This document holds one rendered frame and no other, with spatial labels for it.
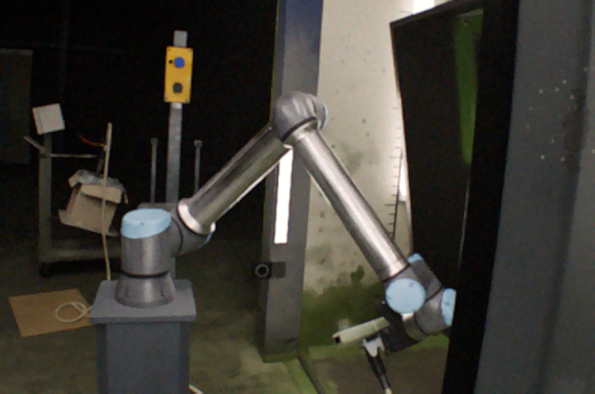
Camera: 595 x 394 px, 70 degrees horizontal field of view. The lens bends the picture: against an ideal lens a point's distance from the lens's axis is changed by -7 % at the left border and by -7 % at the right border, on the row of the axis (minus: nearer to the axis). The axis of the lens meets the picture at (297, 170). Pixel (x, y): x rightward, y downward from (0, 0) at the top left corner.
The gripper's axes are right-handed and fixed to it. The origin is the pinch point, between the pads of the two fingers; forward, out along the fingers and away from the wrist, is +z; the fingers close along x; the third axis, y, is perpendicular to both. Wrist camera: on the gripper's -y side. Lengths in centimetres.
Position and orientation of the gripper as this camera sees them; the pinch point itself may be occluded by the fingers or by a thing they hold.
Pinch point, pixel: (365, 340)
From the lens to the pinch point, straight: 155.1
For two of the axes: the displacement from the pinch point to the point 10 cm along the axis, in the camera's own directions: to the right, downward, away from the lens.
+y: 3.6, 8.3, -4.2
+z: -5.5, 5.5, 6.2
